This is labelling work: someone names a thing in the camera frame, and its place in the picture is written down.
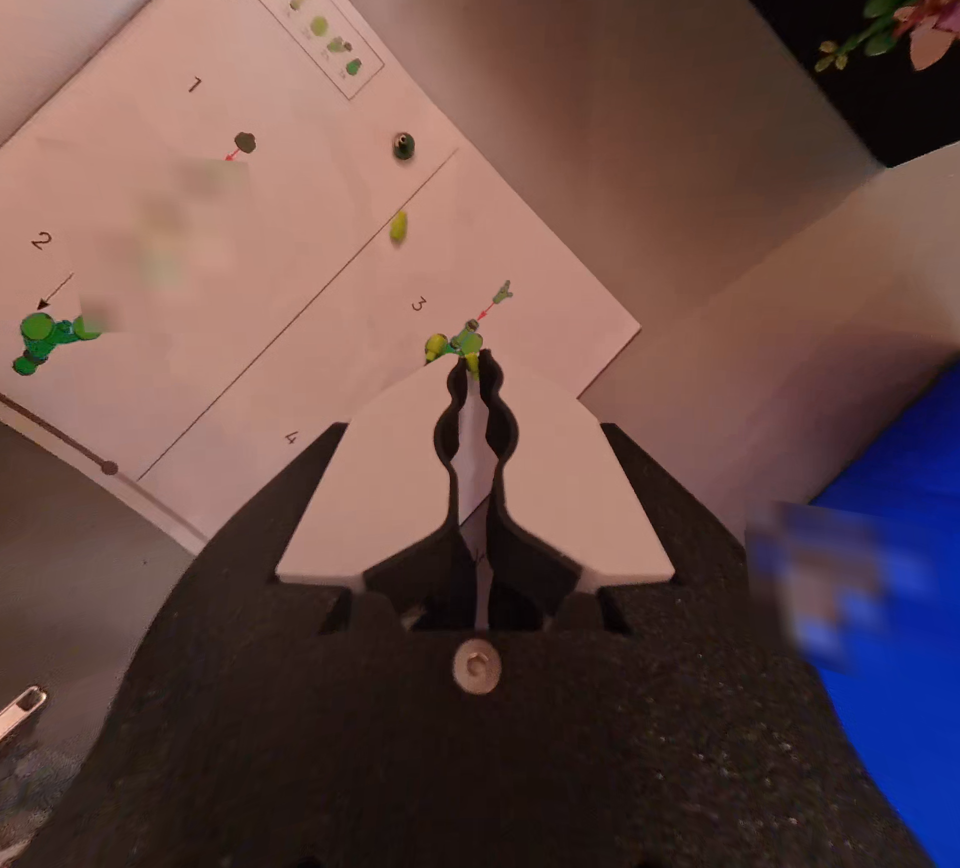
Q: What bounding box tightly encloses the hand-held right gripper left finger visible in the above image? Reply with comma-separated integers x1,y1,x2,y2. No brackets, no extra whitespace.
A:
274,356,472,598

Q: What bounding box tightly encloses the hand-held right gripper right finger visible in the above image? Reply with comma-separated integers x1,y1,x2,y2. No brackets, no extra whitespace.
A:
477,349,676,598

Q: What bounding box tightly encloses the blue plastic bin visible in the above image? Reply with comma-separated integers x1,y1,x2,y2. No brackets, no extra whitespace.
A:
750,362,960,868

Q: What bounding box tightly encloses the white instruction booklet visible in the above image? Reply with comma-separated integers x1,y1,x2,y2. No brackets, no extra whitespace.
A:
0,0,642,556

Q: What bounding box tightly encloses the person's beige zip jacket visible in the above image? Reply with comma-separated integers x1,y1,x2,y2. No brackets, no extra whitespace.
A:
0,684,51,743

